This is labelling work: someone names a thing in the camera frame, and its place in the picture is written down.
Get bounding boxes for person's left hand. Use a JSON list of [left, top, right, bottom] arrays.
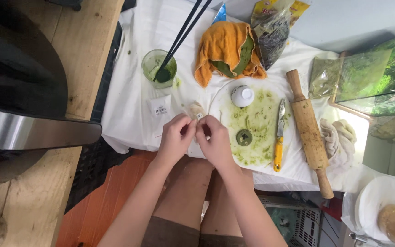
[[156, 113, 198, 166]]

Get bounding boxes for person's right hand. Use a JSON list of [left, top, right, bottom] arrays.
[[195, 115, 237, 169]]

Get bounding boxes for small clear plastic packet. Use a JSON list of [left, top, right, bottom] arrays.
[[186, 101, 207, 121]]

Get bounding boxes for white packet with barcode label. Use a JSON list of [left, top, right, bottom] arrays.
[[147, 95, 173, 119]]

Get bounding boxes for green dough disc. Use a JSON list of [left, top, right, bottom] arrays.
[[236, 129, 253, 147]]

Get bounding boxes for small white bowl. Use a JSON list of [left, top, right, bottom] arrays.
[[231, 85, 255, 108]]

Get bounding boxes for white round board green smears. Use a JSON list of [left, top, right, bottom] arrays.
[[207, 80, 293, 169]]

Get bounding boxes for glass cup with green liquid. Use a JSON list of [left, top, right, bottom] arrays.
[[141, 49, 178, 89]]

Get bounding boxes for person's left leg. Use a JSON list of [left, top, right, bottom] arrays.
[[153, 155, 214, 231]]

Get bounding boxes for person's leg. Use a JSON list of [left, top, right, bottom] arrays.
[[200, 167, 255, 238], [153, 155, 214, 231]]

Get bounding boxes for green cloth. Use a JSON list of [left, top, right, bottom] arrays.
[[211, 34, 255, 78]]

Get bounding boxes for orange towel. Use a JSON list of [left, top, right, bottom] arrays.
[[194, 21, 267, 88]]

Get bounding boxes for person's right leg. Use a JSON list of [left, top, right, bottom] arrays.
[[200, 167, 255, 238]]

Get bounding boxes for black chopstick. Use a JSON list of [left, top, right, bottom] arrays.
[[159, 0, 213, 75], [152, 0, 204, 82]]

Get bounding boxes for black plastic crate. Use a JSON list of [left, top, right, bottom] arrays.
[[64, 21, 135, 214]]

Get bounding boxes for wooden rolling pin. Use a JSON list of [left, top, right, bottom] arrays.
[[286, 69, 335, 200]]

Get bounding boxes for white tablecloth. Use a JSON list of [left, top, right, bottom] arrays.
[[100, 0, 370, 193]]

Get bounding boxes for yellow bag of dark leaves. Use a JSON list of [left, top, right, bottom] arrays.
[[251, 0, 310, 71]]

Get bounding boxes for brown shorts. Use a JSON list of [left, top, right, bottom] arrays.
[[140, 215, 248, 247]]

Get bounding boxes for blue packet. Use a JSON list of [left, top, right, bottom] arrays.
[[211, 3, 227, 25]]

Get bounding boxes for clear bag of green powder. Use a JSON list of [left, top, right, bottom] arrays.
[[309, 51, 346, 100]]

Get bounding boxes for white plastic basket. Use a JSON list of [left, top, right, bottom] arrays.
[[259, 195, 322, 247]]

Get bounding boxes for beige cloth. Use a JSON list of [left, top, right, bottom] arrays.
[[319, 118, 358, 169]]

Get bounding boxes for black and silver appliance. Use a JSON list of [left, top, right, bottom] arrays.
[[0, 0, 103, 186]]

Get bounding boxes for glass tank with green plants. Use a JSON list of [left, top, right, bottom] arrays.
[[331, 32, 395, 117]]

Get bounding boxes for stack of white plates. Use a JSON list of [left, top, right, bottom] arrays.
[[355, 176, 395, 241]]

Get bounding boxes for metal utensil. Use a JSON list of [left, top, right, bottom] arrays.
[[348, 232, 395, 247]]

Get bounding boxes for yellow handled knife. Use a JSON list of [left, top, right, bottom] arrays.
[[273, 98, 286, 172]]

